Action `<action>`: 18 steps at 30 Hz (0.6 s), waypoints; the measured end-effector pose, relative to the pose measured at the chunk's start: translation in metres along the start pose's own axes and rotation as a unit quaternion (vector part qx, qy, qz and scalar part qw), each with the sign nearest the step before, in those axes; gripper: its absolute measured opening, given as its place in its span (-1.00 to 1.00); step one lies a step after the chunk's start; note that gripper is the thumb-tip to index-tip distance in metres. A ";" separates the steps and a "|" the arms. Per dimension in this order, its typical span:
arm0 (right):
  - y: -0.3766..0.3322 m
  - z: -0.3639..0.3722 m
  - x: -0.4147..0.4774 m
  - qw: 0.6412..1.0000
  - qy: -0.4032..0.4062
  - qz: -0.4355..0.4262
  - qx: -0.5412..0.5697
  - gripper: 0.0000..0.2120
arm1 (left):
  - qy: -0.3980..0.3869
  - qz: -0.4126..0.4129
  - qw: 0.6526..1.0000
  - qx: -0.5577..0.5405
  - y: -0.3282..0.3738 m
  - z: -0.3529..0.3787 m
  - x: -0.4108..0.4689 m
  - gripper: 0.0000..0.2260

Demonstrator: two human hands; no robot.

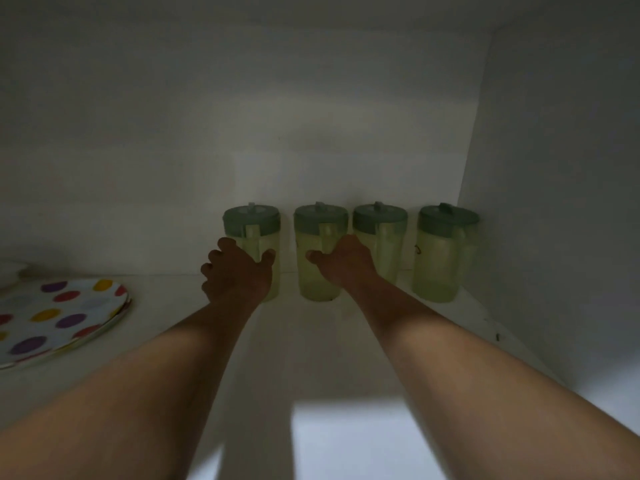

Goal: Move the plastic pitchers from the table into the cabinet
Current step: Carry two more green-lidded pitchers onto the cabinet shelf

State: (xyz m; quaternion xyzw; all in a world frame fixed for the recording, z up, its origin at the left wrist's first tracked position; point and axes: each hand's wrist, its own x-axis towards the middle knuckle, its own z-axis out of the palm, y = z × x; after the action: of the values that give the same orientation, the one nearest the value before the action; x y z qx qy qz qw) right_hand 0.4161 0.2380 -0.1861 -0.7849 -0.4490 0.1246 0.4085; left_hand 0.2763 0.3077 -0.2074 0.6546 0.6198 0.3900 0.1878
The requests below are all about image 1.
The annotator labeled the person's left hand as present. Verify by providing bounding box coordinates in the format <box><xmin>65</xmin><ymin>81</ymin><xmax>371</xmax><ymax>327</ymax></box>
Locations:
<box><xmin>201</xmin><ymin>237</ymin><xmax>277</xmax><ymax>309</ymax></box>

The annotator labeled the person's right hand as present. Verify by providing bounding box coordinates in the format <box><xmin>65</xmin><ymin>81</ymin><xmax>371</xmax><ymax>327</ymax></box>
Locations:
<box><xmin>305</xmin><ymin>234</ymin><xmax>389</xmax><ymax>296</ymax></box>

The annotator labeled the green lidded clear plastic jar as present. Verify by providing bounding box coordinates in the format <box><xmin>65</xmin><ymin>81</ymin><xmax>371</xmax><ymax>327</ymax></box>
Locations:
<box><xmin>411</xmin><ymin>203</ymin><xmax>481</xmax><ymax>303</ymax></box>
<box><xmin>223</xmin><ymin>204</ymin><xmax>282</xmax><ymax>303</ymax></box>
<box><xmin>353</xmin><ymin>202</ymin><xmax>408</xmax><ymax>288</ymax></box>
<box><xmin>293</xmin><ymin>202</ymin><xmax>349</xmax><ymax>303</ymax></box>

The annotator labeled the person's right forearm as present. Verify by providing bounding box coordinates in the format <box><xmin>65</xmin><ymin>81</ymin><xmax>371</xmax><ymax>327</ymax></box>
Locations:
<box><xmin>345</xmin><ymin>277</ymin><xmax>640</xmax><ymax>480</ymax></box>

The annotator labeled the person's left forearm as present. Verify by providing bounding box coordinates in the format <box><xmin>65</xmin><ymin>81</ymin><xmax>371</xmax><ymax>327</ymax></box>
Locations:
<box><xmin>0</xmin><ymin>297</ymin><xmax>263</xmax><ymax>480</ymax></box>

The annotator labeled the white cabinet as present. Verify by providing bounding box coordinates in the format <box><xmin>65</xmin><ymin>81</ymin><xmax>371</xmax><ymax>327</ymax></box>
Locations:
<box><xmin>0</xmin><ymin>0</ymin><xmax>640</xmax><ymax>480</ymax></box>

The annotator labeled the polka dot plate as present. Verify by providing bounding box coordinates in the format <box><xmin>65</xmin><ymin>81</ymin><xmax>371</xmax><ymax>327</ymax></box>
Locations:
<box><xmin>0</xmin><ymin>278</ymin><xmax>133</xmax><ymax>371</ymax></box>

